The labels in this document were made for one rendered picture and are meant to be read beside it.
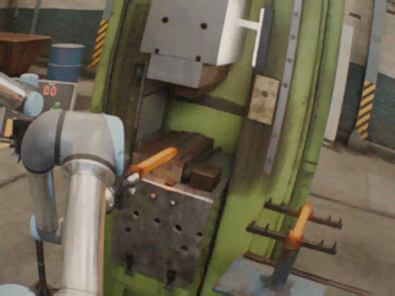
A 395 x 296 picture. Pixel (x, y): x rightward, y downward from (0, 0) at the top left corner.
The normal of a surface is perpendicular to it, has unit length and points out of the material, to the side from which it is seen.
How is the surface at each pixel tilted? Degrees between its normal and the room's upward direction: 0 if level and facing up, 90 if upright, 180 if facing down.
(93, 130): 40
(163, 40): 90
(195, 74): 90
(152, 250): 90
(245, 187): 90
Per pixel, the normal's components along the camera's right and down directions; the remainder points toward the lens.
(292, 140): -0.30, 0.23
